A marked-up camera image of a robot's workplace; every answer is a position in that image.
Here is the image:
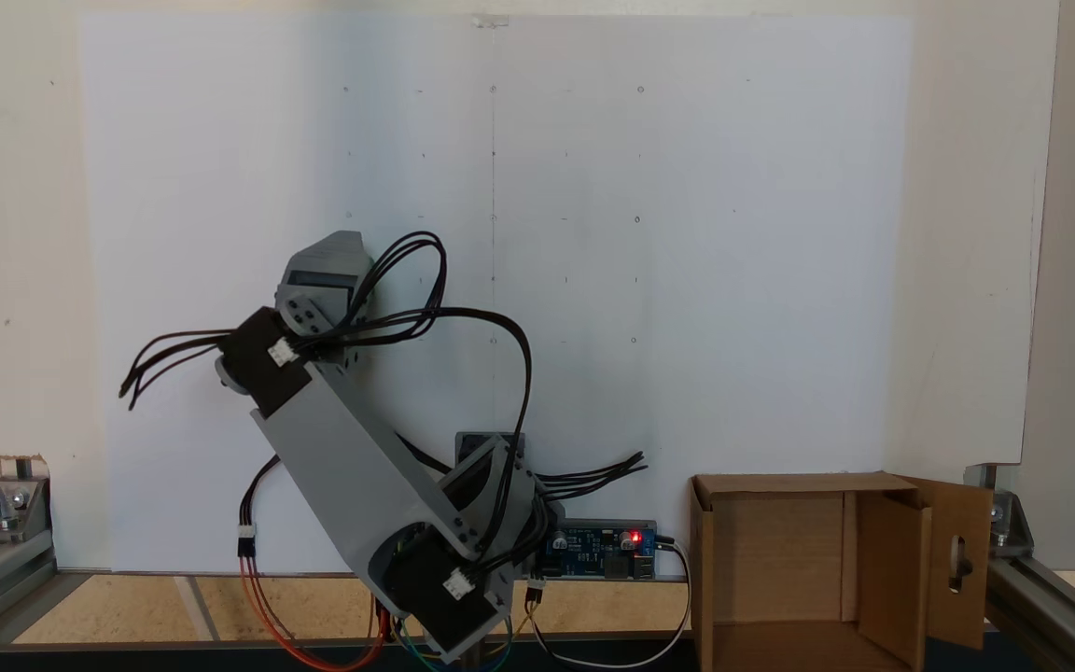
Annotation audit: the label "blue power circuit board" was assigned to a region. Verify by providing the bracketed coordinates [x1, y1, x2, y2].
[537, 519, 660, 583]

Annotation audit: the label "brown cardboard box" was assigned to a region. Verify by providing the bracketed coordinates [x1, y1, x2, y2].
[690, 471, 994, 672]

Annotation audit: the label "black servo cable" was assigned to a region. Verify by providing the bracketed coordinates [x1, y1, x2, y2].
[351, 308, 534, 561]
[351, 231, 447, 342]
[537, 453, 646, 500]
[119, 329, 249, 412]

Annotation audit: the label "black cable with white connector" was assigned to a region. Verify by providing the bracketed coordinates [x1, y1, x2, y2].
[239, 455, 282, 561]

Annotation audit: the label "orange and red wires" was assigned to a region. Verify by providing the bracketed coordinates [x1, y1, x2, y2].
[239, 555, 384, 672]

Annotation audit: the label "metal corner bracket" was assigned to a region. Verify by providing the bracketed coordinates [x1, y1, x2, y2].
[0, 476, 53, 544]
[987, 464, 1035, 559]

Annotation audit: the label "green wire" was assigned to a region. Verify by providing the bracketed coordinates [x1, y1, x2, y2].
[396, 625, 464, 672]

